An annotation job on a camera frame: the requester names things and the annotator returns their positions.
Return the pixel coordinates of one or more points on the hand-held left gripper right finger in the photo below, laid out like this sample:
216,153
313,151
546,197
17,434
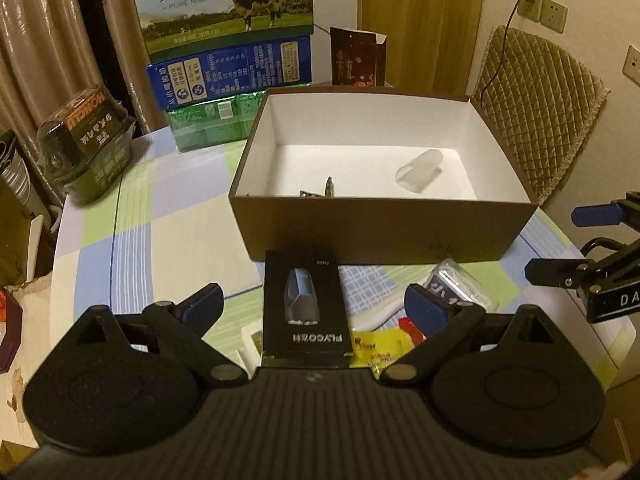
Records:
422,306

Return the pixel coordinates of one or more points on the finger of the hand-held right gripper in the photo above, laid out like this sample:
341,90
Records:
555,271
595,215

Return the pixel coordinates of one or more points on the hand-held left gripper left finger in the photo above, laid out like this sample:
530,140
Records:
202,304

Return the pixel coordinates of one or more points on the red snack packet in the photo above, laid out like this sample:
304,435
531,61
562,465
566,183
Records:
411,329

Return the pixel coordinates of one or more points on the clear plastic blister pack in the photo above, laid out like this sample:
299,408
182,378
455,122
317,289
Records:
465,285

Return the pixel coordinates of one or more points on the yellow snack packet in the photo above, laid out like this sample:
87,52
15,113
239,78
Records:
375,351

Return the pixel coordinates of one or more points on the black product box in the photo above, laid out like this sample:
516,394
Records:
280,310

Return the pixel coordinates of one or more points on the brown cardboard box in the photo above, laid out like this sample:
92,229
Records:
375,230

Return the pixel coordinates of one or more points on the desktop with checked tablecloth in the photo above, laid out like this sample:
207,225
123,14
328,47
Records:
150,260

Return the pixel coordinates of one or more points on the green carton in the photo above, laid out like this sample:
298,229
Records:
210,125

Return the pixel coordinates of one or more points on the dark wrapped food package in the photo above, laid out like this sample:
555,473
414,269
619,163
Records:
95,160

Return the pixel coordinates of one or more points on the dark purple box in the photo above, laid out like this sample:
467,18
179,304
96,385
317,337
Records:
10,330

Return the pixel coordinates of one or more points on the grey striped bag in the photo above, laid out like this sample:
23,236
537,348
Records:
12,170

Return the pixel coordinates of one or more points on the blue carton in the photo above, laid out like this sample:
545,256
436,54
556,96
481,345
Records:
240,70

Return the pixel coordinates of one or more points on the dark red gift bag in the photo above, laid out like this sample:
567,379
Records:
352,57

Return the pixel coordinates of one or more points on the wooden door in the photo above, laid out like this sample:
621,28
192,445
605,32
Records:
425,20

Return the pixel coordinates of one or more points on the milk carton with cow print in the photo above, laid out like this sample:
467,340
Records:
225,10

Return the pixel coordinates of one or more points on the beige curtain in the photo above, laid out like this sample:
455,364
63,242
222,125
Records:
50,35

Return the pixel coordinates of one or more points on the empty wall socket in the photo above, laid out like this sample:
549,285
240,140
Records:
554,15

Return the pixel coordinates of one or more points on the wall socket with plug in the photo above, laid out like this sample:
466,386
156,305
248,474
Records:
531,7

